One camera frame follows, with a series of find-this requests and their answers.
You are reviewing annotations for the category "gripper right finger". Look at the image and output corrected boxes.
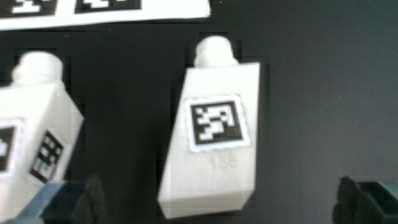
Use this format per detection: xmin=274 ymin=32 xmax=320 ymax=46
xmin=332 ymin=177 xmax=398 ymax=224

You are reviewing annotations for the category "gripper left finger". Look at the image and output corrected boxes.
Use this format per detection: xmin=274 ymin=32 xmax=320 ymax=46
xmin=39 ymin=175 xmax=107 ymax=224

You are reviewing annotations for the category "white stool leg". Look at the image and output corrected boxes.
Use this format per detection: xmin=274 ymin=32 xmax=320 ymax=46
xmin=0 ymin=51 xmax=84 ymax=223
xmin=158 ymin=36 xmax=261 ymax=219

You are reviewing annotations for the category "white fiducial marker sheet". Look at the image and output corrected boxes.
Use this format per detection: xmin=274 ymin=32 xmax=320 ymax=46
xmin=0 ymin=0 xmax=212 ymax=31

